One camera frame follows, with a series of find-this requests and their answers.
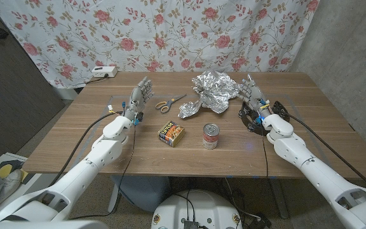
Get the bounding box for white robot torso base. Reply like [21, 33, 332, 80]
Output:
[151, 190, 243, 229]

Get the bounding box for floral backdrop cloth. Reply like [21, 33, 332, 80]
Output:
[0, 0, 320, 90]

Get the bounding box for small crumpled aluminum foil piece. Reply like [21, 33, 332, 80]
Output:
[178, 99, 203, 120]

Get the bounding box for black torso cable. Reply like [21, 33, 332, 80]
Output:
[173, 190, 196, 221]

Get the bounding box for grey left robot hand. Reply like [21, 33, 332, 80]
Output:
[124, 76, 155, 124]

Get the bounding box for dark wooden door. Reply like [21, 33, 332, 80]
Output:
[0, 0, 66, 169]

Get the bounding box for red white soup can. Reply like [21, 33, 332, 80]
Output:
[202, 123, 220, 150]

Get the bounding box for grey stool under table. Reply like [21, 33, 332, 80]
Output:
[110, 175, 171, 213]

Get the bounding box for grey white shoe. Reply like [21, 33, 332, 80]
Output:
[0, 168, 24, 206]

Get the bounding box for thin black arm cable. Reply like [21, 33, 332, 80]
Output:
[70, 122, 138, 221]
[261, 125, 269, 179]

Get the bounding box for white power strip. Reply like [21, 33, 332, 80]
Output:
[91, 66, 119, 78]

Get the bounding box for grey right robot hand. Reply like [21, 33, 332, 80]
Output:
[237, 74, 271, 119]

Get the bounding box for yellow blue Spam box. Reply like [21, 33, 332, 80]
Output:
[158, 120, 186, 148]

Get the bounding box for small black torso box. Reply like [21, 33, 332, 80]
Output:
[182, 218, 200, 229]

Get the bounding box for white table leg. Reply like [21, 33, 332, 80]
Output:
[107, 183, 120, 213]

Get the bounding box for grey scissors with orange handles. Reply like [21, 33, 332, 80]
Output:
[155, 94, 187, 115]

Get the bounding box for black power adapter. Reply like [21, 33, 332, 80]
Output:
[249, 212, 273, 229]

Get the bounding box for white floor board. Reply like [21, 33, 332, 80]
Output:
[0, 151, 44, 195]

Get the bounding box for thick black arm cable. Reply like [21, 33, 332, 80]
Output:
[48, 111, 123, 188]
[276, 106, 366, 193]

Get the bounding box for grey table leg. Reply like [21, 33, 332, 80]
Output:
[270, 177, 290, 219]

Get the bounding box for large crumpled aluminum foil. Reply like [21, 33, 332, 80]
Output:
[191, 70, 241, 115]

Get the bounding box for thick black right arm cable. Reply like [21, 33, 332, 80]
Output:
[276, 106, 366, 193]

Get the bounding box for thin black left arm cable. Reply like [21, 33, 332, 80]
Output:
[70, 122, 138, 221]

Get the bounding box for black tambourine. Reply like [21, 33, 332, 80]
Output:
[238, 101, 291, 136]

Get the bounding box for black power strip cable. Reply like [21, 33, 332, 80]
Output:
[86, 73, 109, 85]

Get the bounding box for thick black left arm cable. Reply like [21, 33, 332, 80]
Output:
[48, 111, 123, 188]

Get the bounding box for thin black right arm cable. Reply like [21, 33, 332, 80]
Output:
[261, 125, 269, 179]

